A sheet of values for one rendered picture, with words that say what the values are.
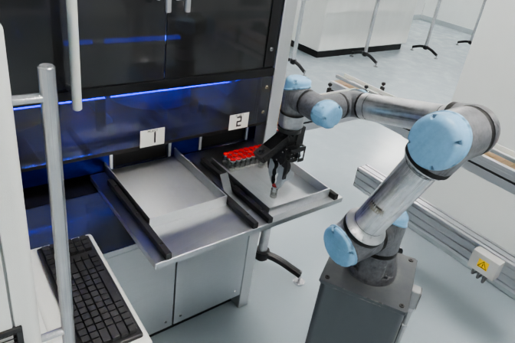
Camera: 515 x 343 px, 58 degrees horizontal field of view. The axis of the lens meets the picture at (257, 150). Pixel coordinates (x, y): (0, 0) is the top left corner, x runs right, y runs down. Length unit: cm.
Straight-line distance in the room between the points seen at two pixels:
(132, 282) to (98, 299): 63
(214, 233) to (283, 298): 116
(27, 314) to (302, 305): 168
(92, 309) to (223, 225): 43
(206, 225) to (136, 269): 52
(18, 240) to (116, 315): 43
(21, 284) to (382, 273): 95
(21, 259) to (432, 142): 79
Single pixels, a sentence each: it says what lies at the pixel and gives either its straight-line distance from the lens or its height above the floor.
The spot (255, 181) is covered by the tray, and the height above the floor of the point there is 88.
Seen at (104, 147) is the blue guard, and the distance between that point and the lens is 149.
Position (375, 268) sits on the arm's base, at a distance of 143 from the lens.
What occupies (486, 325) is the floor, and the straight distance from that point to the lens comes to 278.
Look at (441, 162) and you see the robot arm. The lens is 101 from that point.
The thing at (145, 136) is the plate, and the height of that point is 103.
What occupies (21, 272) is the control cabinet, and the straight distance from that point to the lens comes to 91.
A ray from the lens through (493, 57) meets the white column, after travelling 275.
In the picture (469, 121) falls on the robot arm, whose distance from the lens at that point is 104.
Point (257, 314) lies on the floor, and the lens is 237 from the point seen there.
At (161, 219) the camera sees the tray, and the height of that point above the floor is 90.
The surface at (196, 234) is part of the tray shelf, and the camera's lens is 136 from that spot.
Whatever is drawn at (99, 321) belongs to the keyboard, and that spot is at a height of 83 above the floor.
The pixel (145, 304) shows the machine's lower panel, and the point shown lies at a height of 28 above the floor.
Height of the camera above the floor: 173
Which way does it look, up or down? 28 degrees down
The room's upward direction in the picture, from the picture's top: 8 degrees clockwise
